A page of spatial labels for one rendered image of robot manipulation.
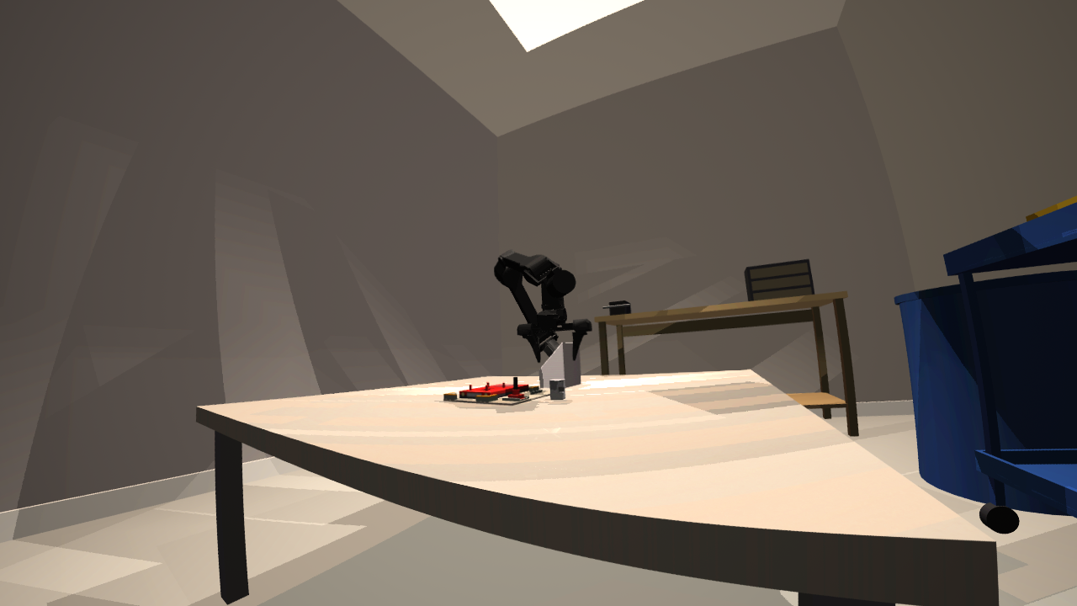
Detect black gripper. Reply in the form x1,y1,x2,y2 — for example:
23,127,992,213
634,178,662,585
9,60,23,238
517,300,592,363

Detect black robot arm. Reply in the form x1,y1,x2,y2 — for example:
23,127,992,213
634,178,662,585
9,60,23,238
494,249,576,357

